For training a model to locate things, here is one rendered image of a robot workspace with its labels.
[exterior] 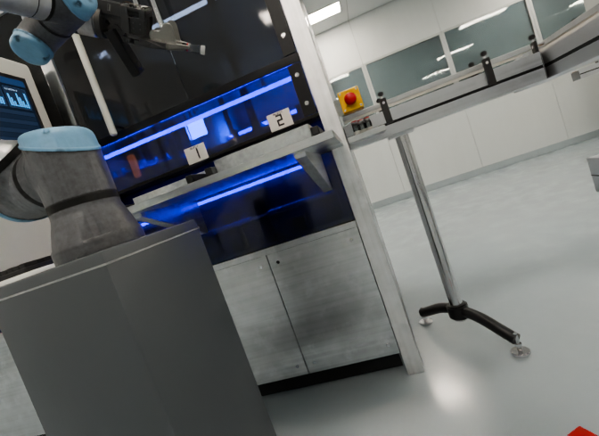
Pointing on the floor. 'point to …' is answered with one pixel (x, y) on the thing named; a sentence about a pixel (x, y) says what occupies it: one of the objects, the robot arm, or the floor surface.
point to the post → (299, 27)
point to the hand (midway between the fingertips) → (184, 48)
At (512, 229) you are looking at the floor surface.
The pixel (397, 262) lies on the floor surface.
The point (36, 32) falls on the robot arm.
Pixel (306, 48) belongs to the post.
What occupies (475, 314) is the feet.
